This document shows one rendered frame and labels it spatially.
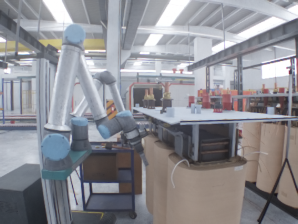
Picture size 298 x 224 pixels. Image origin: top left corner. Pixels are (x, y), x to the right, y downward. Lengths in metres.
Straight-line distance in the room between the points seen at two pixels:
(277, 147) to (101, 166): 2.24
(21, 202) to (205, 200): 1.21
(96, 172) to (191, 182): 1.44
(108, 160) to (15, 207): 1.11
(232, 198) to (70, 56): 1.21
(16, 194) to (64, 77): 0.90
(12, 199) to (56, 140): 0.72
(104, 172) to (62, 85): 1.45
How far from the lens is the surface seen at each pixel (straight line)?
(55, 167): 1.23
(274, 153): 2.78
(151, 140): 1.88
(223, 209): 1.22
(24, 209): 1.56
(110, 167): 2.23
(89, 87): 1.19
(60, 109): 1.02
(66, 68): 1.04
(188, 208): 1.14
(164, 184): 1.54
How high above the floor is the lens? 1.44
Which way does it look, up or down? 3 degrees down
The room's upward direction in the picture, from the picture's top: straight up
